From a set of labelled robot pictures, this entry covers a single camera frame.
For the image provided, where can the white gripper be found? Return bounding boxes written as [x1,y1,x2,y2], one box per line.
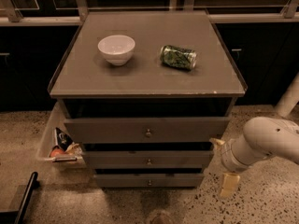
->
[209,138,249,198]

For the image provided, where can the grey drawer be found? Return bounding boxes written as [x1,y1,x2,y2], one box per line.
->
[64,117,230,144]
[93,174,204,188]
[82,150,213,169]

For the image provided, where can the grey top drawer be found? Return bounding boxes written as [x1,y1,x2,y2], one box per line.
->
[64,117,230,144]

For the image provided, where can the grey drawer cabinet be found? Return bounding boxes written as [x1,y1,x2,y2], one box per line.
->
[50,11,247,176]

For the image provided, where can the grey bottom drawer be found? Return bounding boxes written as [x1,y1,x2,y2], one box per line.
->
[93,174,204,188]

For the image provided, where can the green soda can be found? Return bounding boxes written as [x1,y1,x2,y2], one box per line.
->
[160,45,197,71]

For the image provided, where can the white ceramic bowl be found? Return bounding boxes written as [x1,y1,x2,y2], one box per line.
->
[97,35,135,66]

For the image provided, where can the black chip bag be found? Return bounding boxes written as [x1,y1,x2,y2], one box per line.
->
[54,128,73,151]

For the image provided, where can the clear plastic bin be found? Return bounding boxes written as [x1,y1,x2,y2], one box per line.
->
[36,103,86,170]

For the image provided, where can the red apple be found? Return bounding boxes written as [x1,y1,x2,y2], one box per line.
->
[50,148,65,158]

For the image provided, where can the black bar object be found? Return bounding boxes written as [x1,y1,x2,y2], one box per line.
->
[0,172,39,224]

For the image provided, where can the white post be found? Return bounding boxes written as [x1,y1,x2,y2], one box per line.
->
[275,73,299,117]

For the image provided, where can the metal railing frame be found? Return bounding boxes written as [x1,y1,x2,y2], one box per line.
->
[0,0,299,26]

